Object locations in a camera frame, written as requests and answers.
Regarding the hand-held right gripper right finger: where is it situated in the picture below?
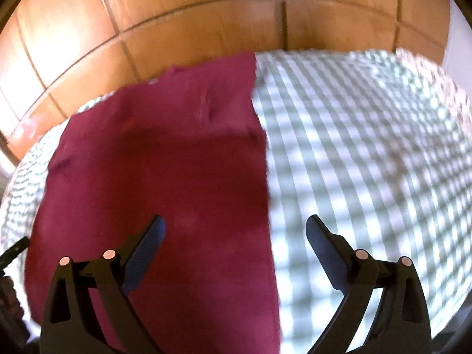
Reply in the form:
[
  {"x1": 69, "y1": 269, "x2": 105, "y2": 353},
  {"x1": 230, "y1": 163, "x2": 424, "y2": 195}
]
[{"x1": 306, "y1": 214, "x2": 432, "y2": 354}]

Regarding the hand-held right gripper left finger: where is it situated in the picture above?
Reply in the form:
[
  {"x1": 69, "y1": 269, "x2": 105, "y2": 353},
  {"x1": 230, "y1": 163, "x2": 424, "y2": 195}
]
[{"x1": 40, "y1": 214, "x2": 166, "y2": 354}]

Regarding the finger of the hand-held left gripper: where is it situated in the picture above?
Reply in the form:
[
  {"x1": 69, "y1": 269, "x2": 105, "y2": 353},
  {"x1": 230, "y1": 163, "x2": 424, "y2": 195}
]
[{"x1": 0, "y1": 237, "x2": 30, "y2": 271}]

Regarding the dark red shirt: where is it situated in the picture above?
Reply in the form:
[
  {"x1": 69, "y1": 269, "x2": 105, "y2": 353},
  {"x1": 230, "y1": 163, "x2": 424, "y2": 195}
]
[{"x1": 23, "y1": 52, "x2": 283, "y2": 354}]

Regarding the green white checkered blanket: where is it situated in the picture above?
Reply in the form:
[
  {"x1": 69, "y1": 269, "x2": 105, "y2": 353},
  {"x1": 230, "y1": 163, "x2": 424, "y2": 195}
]
[{"x1": 0, "y1": 47, "x2": 472, "y2": 354}]

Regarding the wooden wardrobe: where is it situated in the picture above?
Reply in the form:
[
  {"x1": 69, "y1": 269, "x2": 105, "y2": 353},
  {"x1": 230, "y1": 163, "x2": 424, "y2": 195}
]
[{"x1": 0, "y1": 0, "x2": 452, "y2": 163}]

